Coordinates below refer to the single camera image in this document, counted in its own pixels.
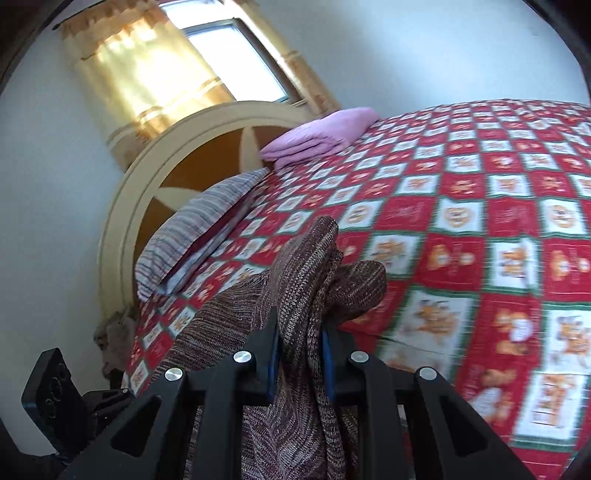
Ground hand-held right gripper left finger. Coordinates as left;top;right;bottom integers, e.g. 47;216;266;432
59;306;282;480

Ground grey patterned pillow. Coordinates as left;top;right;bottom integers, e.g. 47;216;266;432
159;187;259;297

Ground yellow curtain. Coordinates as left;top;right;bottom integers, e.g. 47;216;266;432
235;0;343;114
59;0;237;172

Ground red printed blanket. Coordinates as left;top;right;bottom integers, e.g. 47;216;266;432
120;97;591;480

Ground brown cloth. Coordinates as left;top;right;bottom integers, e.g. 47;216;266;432
94;308;137;378

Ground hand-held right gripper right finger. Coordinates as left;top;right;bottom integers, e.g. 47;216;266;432
320;323;539;480

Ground window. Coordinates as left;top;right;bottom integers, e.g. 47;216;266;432
159;0;306;106

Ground cream wooden headboard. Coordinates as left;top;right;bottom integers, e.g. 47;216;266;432
99;102;320;376

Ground striped pillow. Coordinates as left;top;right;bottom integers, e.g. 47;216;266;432
135;167;271;300

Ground brown knitted sweater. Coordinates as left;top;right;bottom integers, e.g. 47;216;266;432
173;215;389;480

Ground folded purple blanket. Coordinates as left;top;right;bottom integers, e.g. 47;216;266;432
260;106;378;170

